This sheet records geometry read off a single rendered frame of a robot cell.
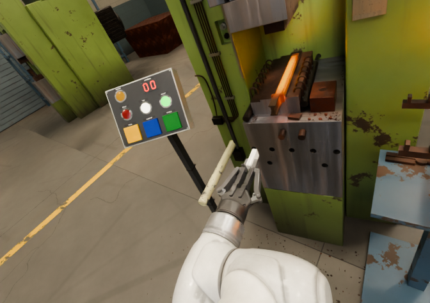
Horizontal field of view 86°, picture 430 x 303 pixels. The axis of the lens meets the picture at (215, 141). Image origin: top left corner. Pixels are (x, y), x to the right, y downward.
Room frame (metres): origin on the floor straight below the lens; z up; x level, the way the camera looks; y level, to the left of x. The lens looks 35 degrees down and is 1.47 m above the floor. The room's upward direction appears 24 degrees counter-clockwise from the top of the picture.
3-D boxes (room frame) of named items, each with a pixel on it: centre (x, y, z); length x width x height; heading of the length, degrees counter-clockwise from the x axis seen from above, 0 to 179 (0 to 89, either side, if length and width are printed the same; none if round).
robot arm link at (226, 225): (0.32, 0.06, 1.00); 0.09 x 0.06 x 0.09; 51
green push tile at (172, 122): (0.93, 0.14, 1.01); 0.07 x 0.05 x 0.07; 76
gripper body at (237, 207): (0.38, 0.02, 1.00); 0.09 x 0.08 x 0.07; 141
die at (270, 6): (0.95, -0.41, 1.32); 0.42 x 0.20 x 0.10; 141
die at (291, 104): (0.95, -0.41, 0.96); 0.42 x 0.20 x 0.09; 141
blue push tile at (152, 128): (0.96, 0.24, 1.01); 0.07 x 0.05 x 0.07; 76
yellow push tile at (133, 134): (0.98, 0.33, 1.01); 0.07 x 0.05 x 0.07; 76
